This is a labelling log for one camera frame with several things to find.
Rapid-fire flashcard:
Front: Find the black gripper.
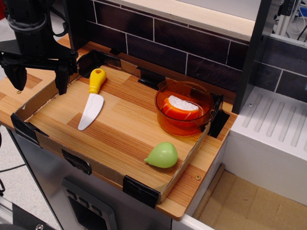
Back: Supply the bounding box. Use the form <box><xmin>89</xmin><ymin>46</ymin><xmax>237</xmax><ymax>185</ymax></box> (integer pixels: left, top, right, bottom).
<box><xmin>0</xmin><ymin>40</ymin><xmax>78</xmax><ymax>95</ymax></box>

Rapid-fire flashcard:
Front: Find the orange white toy sushi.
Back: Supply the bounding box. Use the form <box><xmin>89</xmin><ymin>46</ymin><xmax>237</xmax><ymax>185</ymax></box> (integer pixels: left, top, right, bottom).
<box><xmin>162</xmin><ymin>95</ymin><xmax>199</xmax><ymax>120</ymax></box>

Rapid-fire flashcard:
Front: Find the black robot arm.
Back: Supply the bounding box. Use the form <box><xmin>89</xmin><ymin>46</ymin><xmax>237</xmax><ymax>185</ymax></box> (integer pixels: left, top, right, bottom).
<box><xmin>0</xmin><ymin>0</ymin><xmax>78</xmax><ymax>95</ymax></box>

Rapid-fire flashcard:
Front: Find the orange transparent plastic pot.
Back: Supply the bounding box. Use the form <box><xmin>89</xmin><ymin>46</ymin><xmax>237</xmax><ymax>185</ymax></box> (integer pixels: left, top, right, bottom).
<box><xmin>154</xmin><ymin>80</ymin><xmax>214</xmax><ymax>136</ymax></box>

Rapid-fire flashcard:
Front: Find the yellow white toy knife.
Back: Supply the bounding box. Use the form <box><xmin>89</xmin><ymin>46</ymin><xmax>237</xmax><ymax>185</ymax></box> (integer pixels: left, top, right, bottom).
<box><xmin>78</xmin><ymin>69</ymin><xmax>106</xmax><ymax>131</ymax></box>

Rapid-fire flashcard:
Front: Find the grey toy oven front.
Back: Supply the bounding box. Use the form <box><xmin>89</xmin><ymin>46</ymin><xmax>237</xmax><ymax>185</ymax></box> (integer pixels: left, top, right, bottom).
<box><xmin>10</xmin><ymin>131</ymin><xmax>172</xmax><ymax>230</ymax></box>

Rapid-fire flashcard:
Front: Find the green toy pear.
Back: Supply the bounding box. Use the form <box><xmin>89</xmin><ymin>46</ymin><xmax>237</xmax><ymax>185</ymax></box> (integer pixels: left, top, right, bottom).
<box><xmin>144</xmin><ymin>142</ymin><xmax>178</xmax><ymax>168</ymax></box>

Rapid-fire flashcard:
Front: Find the white toy sink drainboard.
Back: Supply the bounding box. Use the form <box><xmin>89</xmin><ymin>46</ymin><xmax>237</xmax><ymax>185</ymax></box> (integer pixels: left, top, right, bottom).
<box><xmin>223</xmin><ymin>87</ymin><xmax>307</xmax><ymax>205</ymax></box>

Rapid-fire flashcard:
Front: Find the black vertical post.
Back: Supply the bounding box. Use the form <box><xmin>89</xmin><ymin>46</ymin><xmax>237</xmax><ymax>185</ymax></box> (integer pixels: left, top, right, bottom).
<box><xmin>232</xmin><ymin>0</ymin><xmax>271</xmax><ymax>114</ymax></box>

